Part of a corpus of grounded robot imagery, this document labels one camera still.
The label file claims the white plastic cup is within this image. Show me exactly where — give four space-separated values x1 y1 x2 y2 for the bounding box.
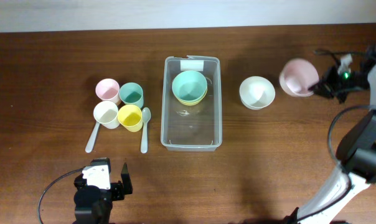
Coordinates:
93 101 120 129

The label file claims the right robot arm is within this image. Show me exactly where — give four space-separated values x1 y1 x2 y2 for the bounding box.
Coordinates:
280 43 376 223

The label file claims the yellow plastic bowl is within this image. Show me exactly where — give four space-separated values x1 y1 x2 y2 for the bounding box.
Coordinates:
177 91 207 106

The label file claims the clear plastic container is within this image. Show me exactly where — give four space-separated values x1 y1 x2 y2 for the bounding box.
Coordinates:
161 55 222 151

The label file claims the pink plastic cup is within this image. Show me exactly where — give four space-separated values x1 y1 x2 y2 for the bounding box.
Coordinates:
95 78 121 105

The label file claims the white plastic bowl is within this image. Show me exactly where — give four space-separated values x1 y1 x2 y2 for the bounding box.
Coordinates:
239 76 276 110

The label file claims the pink plastic bowl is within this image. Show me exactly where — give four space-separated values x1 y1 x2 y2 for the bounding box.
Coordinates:
279 58 319 97

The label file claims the yellow plastic cup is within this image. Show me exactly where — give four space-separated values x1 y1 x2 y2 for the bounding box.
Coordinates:
117 105 143 133

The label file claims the teal plastic bowl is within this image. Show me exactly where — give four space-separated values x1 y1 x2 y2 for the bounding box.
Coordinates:
172 70 207 102

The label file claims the pale plastic fork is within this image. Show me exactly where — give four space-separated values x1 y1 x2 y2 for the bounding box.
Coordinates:
85 122 100 153

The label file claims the teal plastic cup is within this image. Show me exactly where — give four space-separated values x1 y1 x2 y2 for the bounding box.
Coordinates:
119 82 144 108

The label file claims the pale plastic spoon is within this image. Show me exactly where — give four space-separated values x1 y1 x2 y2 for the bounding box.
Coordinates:
140 107 151 154

